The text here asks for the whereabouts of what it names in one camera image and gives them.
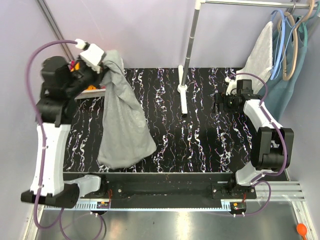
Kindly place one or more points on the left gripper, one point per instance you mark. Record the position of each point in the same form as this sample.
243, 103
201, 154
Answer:
92, 75

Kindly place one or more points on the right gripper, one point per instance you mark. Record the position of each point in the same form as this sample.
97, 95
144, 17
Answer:
218, 103

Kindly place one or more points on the grey t shirt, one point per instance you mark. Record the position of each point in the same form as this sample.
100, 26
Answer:
126, 138

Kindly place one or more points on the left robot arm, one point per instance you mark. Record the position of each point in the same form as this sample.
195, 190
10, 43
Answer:
62, 83

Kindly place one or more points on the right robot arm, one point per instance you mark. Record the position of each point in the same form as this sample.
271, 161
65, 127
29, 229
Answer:
271, 148

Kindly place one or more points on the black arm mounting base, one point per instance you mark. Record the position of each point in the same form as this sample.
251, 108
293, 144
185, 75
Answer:
165, 191

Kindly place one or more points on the orange shirt in basket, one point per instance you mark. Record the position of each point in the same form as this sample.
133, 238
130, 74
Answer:
91, 87

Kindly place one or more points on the magenta garment in basket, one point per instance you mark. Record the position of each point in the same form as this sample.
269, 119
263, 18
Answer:
73, 65

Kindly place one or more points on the white laundry basket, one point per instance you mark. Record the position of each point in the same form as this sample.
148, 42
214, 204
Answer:
91, 93

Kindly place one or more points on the metal clothes rack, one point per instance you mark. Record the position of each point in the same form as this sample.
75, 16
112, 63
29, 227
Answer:
183, 69

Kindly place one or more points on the white hanging cloth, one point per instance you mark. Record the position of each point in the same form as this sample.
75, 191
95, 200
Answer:
260, 60

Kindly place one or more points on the blue plastic hanger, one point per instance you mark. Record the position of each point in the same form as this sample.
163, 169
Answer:
280, 44

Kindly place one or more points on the teal hanging garment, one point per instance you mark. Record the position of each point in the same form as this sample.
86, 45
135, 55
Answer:
291, 45

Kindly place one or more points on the beige plastic hanger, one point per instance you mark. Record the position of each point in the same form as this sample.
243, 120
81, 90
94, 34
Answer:
287, 76

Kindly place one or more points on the teal plastic hanger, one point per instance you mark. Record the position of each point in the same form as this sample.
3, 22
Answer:
302, 35

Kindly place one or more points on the orange ball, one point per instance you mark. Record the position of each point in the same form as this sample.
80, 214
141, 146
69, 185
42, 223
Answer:
302, 230

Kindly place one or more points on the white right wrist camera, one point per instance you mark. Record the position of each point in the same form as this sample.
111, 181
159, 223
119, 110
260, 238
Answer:
231, 87

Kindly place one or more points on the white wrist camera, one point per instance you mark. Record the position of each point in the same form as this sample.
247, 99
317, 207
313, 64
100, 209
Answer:
231, 87
90, 53

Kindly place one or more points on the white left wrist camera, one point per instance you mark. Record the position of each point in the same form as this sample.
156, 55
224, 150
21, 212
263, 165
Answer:
90, 53

